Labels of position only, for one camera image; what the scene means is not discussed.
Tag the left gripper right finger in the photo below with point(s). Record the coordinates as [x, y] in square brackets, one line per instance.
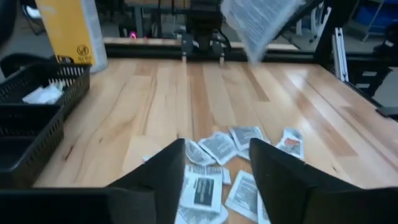
[311, 202]

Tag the black plastic mesh basket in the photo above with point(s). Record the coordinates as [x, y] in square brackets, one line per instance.
[31, 146]
[74, 81]

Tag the square white printed packet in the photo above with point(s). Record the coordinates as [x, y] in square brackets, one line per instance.
[202, 190]
[245, 136]
[244, 194]
[197, 154]
[258, 25]
[217, 146]

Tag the white packet with red print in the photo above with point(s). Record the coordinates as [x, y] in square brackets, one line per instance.
[292, 143]

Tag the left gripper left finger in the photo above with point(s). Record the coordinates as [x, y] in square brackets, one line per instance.
[140, 205]

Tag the yellow and white wipes canister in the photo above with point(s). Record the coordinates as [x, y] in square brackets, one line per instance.
[68, 31]

